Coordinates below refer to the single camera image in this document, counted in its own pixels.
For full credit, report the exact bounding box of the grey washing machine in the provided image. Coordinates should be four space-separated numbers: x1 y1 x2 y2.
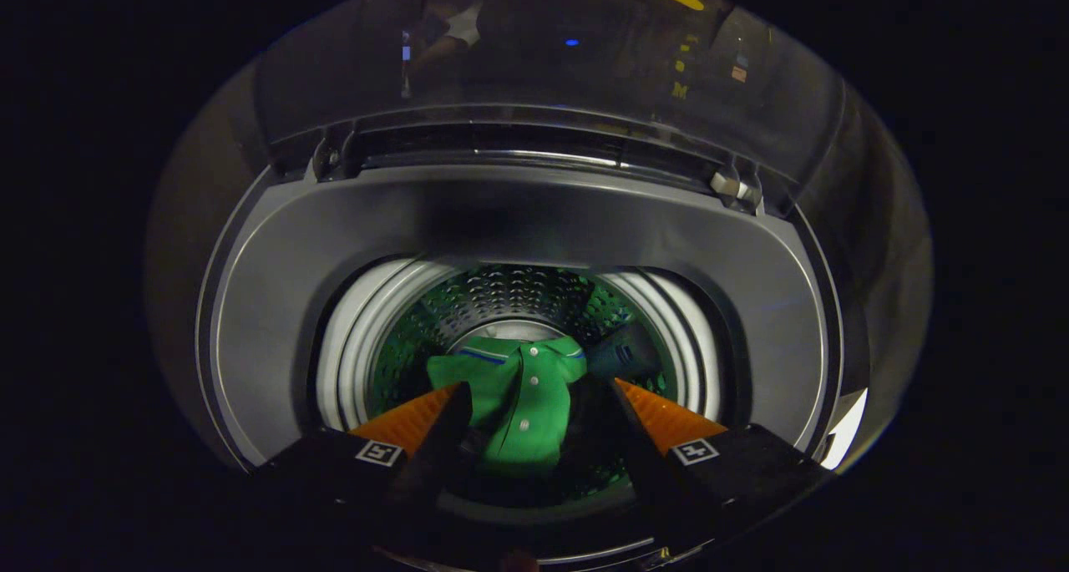
196 163 846 569

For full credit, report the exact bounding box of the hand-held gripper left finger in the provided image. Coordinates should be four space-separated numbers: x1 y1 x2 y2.
249 382 474 552

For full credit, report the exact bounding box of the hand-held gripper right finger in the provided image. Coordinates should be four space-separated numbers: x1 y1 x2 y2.
608 377 838 558

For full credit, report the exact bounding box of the green polo shirt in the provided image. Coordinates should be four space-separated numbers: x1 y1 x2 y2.
428 336 588 477

